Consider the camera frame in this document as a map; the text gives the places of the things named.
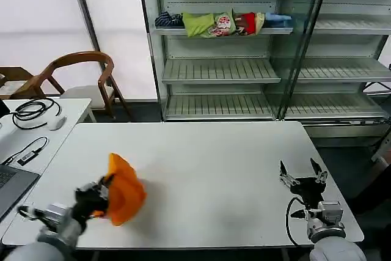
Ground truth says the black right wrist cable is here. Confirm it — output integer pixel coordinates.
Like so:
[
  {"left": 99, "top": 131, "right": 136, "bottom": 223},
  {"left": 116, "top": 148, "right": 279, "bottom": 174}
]
[{"left": 285, "top": 196, "right": 310, "bottom": 247}]

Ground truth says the coiled black cable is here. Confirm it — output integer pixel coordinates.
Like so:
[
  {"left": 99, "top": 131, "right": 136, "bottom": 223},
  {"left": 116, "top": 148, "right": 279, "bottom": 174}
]
[{"left": 12, "top": 97, "right": 63, "bottom": 131}]

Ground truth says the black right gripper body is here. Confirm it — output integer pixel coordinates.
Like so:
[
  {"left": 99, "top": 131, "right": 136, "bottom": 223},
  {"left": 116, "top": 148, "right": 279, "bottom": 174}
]
[{"left": 288, "top": 176, "right": 326, "bottom": 210}]

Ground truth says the brown cardboard box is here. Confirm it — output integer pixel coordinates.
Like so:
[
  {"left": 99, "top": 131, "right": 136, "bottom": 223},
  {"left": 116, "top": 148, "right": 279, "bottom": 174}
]
[{"left": 365, "top": 153, "right": 391, "bottom": 188}]

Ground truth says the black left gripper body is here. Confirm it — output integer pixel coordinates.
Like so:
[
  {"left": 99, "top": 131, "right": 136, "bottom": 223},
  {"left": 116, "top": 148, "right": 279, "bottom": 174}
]
[{"left": 74, "top": 186, "right": 109, "bottom": 218}]

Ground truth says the low wooden seat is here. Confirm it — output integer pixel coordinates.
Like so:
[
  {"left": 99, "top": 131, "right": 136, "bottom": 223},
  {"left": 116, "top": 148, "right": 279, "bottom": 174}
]
[{"left": 0, "top": 66, "right": 36, "bottom": 100}]

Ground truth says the silver adapter with black cable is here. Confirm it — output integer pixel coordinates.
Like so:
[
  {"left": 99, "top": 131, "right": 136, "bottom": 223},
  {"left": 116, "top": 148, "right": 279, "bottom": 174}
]
[{"left": 1, "top": 136, "right": 49, "bottom": 166}]

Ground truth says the brown wooden chair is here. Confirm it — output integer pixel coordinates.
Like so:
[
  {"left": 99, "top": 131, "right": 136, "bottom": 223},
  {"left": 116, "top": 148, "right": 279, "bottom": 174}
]
[{"left": 13, "top": 51, "right": 133, "bottom": 122}]

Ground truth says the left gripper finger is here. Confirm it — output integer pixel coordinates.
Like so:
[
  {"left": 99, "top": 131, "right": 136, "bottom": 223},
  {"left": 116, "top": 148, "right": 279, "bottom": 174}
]
[
  {"left": 79, "top": 174, "right": 115, "bottom": 194},
  {"left": 97, "top": 182, "right": 111, "bottom": 201}
]

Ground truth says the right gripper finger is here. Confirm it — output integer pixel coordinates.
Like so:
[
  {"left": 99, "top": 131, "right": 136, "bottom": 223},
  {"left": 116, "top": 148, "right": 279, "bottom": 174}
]
[
  {"left": 310, "top": 158, "right": 328, "bottom": 185},
  {"left": 279, "top": 160, "right": 296, "bottom": 188}
]

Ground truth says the slanted metal partition frame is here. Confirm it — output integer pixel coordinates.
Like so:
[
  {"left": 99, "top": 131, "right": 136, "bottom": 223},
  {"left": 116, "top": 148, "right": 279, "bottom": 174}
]
[{"left": 274, "top": 0, "right": 332, "bottom": 121}]

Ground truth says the white computer mouse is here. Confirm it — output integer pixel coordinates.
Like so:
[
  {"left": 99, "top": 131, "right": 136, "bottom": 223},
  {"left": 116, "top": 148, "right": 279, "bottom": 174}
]
[{"left": 48, "top": 116, "right": 68, "bottom": 131}]

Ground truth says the empty grey shelf rack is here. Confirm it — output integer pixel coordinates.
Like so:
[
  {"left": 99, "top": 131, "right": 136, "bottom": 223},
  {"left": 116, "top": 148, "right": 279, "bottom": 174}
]
[{"left": 280, "top": 0, "right": 391, "bottom": 139}]

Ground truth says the orange shirt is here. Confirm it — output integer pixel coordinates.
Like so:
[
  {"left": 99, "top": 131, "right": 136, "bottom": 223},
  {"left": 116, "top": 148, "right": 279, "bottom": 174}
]
[{"left": 93, "top": 152, "right": 148, "bottom": 227}]

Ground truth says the white side desk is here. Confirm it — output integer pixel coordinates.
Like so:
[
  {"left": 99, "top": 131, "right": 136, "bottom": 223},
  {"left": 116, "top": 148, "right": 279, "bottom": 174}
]
[{"left": 0, "top": 98, "right": 96, "bottom": 222}]

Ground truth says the grey shelf rack with clothes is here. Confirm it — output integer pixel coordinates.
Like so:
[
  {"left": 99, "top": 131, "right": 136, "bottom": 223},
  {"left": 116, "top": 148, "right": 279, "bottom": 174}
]
[{"left": 137, "top": 0, "right": 306, "bottom": 123}]

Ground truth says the black slanted pillar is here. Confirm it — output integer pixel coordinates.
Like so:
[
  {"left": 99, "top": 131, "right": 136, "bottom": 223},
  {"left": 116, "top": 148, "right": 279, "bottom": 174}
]
[{"left": 67, "top": 0, "right": 102, "bottom": 53}]

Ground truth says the grey laptop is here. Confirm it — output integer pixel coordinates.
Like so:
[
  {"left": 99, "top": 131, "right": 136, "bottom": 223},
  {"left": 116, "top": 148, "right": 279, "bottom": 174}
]
[{"left": 0, "top": 164, "right": 42, "bottom": 221}]

